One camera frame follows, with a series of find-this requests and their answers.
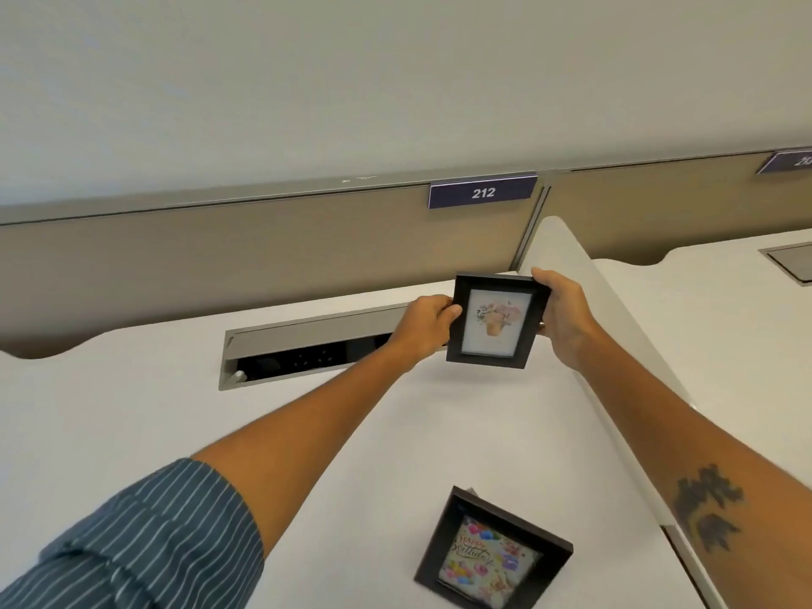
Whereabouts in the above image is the grey partition post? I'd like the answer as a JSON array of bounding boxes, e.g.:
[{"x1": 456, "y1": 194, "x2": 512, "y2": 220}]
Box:
[{"x1": 511, "y1": 184, "x2": 551, "y2": 274}]

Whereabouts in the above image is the blue striped shirt sleeve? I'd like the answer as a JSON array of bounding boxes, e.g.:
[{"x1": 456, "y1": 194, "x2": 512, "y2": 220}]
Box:
[{"x1": 0, "y1": 458, "x2": 265, "y2": 609}]

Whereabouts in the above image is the person's right hand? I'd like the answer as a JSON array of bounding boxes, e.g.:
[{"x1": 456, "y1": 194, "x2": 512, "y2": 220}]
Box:
[{"x1": 529, "y1": 267, "x2": 605, "y2": 373}]

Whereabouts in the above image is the black frame with colourful picture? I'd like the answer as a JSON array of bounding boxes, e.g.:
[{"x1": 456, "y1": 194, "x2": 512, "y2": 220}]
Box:
[{"x1": 414, "y1": 486, "x2": 574, "y2": 609}]

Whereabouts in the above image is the person's left hand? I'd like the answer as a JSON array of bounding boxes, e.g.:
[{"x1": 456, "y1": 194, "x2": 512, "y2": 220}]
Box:
[{"x1": 387, "y1": 294, "x2": 463, "y2": 374}]

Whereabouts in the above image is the black power socket strip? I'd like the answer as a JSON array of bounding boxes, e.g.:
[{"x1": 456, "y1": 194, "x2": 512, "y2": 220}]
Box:
[{"x1": 244, "y1": 333, "x2": 395, "y2": 382}]

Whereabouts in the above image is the beige desk partition panel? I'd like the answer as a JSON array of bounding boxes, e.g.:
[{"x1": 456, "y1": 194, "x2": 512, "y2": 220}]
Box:
[
  {"x1": 0, "y1": 168, "x2": 548, "y2": 360},
  {"x1": 544, "y1": 147, "x2": 812, "y2": 267}
]

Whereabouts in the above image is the blue number sign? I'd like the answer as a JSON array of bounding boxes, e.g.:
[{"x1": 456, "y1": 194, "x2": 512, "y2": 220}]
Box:
[
  {"x1": 755, "y1": 148, "x2": 812, "y2": 176},
  {"x1": 428, "y1": 174, "x2": 539, "y2": 210}
]

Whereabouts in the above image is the grey desk cable tray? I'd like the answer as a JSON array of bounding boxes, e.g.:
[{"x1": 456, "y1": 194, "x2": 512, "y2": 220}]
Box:
[
  {"x1": 759, "y1": 242, "x2": 812, "y2": 286},
  {"x1": 218, "y1": 300, "x2": 459, "y2": 392}
]

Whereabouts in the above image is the person's right forearm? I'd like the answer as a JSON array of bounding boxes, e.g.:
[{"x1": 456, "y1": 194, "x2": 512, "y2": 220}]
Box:
[{"x1": 571, "y1": 327, "x2": 812, "y2": 609}]

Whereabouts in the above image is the white side divider panel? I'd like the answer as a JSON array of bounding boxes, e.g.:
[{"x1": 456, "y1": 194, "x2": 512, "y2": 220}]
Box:
[{"x1": 516, "y1": 215, "x2": 713, "y2": 609}]

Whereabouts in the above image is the person's left forearm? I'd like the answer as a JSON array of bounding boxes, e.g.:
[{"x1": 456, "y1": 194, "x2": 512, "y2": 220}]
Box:
[{"x1": 190, "y1": 339, "x2": 414, "y2": 560}]

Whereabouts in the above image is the black frame with flower picture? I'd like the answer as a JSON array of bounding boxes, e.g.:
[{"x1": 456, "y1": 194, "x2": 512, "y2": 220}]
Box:
[{"x1": 445, "y1": 272, "x2": 551, "y2": 370}]

